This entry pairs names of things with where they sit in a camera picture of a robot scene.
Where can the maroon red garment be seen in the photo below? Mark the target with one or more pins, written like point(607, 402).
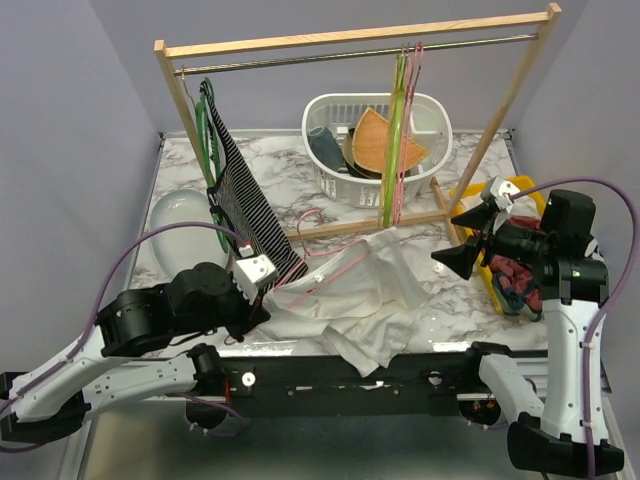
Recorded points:
point(516, 289)

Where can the striped black tank top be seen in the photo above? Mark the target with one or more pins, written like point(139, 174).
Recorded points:
point(241, 204)

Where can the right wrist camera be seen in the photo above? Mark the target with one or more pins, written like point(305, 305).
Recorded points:
point(500, 192)

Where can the pink hanger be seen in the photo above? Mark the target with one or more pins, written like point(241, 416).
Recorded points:
point(412, 73)
point(331, 230)

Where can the dark teal cup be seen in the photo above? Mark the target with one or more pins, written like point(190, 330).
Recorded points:
point(325, 148)

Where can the wooden clothes rack frame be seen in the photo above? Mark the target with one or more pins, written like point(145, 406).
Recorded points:
point(544, 21)

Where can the white oval plate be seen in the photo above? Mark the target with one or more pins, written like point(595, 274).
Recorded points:
point(183, 248)

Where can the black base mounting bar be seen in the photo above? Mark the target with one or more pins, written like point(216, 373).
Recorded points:
point(328, 386)

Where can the dark bowl in basket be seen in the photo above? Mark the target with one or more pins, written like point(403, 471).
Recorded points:
point(354, 169)

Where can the dark green hanger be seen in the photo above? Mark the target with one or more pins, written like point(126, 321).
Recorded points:
point(210, 150)

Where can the yellow plastic bin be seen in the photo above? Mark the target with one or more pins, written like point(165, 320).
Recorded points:
point(533, 207)

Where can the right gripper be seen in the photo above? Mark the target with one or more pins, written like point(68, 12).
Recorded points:
point(460, 257)

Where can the metal hanging rod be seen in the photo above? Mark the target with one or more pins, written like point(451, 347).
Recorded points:
point(308, 59)

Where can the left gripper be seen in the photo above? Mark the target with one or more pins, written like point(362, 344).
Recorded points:
point(253, 316)

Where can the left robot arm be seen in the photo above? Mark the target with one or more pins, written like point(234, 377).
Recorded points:
point(55, 400)

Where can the white plastic laundry basket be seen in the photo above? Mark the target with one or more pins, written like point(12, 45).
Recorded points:
point(429, 126)

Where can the white tank top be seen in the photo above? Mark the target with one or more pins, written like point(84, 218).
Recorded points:
point(367, 316)

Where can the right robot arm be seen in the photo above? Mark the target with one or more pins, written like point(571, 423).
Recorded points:
point(565, 432)

